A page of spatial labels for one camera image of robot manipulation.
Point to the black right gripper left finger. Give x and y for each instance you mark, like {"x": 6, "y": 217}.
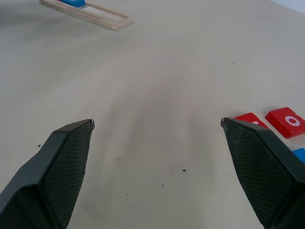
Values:
{"x": 40, "y": 181}

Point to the wooden block tray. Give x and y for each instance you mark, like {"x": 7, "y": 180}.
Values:
{"x": 114, "y": 23}

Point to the red letter o block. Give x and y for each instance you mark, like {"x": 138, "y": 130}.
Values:
{"x": 276, "y": 119}

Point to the blue letter t block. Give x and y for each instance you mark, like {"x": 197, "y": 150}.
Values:
{"x": 300, "y": 154}

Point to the red letter b block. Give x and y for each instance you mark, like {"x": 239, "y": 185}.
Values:
{"x": 245, "y": 118}

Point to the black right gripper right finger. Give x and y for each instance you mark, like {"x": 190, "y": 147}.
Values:
{"x": 267, "y": 171}

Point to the blue letter o block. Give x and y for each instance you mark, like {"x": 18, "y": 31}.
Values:
{"x": 74, "y": 2}

